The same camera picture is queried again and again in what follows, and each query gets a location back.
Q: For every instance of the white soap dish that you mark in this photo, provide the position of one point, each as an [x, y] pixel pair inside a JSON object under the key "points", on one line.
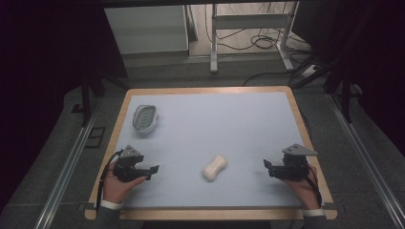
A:
{"points": [[145, 118]]}

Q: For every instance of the black floor plate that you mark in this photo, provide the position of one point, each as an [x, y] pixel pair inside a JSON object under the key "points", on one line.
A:
{"points": [[95, 136]]}

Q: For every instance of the person's left hand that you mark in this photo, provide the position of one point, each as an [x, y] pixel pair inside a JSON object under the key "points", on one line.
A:
{"points": [[116, 187]]}

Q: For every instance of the aluminium rail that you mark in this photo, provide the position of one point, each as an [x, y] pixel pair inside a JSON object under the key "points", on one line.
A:
{"points": [[63, 178], [369, 171]]}

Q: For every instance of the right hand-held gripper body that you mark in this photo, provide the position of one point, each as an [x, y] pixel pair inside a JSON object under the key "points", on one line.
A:
{"points": [[296, 167]]}

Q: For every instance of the black metal stand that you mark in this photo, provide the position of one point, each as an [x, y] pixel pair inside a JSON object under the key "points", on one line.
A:
{"points": [[345, 95], [86, 101]]}

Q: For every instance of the white soap bar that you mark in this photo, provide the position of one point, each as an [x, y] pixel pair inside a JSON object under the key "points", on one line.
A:
{"points": [[214, 168]]}

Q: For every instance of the white metal stand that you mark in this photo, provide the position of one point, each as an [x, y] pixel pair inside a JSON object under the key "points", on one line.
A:
{"points": [[214, 38]]}

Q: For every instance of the white power strip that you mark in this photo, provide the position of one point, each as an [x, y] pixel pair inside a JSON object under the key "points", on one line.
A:
{"points": [[309, 71]]}

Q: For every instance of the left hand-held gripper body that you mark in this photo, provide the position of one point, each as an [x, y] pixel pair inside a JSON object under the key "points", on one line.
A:
{"points": [[127, 163]]}

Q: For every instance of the pale blue table mat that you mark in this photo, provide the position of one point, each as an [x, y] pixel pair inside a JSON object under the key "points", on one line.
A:
{"points": [[216, 127]]}

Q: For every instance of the white board panel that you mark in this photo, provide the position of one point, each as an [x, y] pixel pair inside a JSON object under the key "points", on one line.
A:
{"points": [[146, 28]]}

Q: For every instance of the person's right hand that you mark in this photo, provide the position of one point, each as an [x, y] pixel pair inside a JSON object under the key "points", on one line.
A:
{"points": [[307, 192]]}

